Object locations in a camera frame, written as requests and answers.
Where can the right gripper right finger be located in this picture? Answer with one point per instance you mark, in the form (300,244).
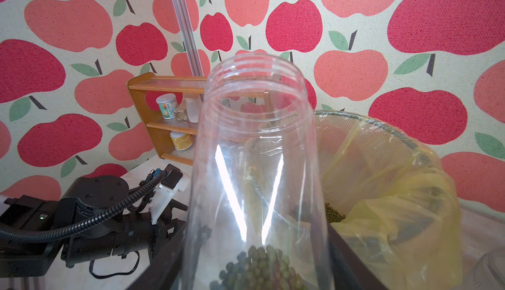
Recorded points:
(349,271)

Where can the yellow small can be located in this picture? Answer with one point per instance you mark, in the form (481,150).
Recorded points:
(181,140)

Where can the metal mesh trash bin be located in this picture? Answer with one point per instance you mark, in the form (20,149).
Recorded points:
(360,157)

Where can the short clear plastic jar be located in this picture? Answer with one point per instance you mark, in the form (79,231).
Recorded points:
(256,217)

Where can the ribbed glass jar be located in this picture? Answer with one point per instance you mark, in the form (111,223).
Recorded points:
(489,271)

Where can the yellow plastic bin liner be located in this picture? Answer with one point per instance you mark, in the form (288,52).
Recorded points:
(410,236)

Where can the left aluminium corner post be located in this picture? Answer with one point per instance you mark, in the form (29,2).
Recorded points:
(186,28)

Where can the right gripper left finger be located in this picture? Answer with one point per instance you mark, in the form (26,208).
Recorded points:
(165,270)

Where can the green white cup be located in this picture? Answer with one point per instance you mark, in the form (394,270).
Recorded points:
(167,104)

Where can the white pink bottle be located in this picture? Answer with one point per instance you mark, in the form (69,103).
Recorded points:
(193,106)

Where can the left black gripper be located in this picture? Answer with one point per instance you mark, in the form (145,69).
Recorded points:
(166,227)

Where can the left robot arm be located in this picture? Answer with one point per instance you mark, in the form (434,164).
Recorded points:
(120,236)

